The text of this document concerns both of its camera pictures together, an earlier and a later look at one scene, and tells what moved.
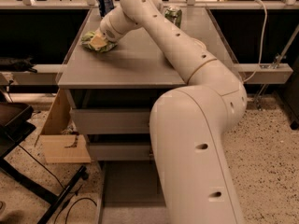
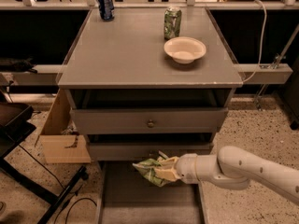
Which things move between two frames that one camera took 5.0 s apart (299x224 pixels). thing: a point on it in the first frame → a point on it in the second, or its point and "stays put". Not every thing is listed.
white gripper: (106, 32) → (186, 168)
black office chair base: (17, 121) stays put
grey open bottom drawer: (130, 192) stays put
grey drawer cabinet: (110, 93) stays put
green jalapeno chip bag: (86, 38) → (147, 168)
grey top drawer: (111, 121) stays put
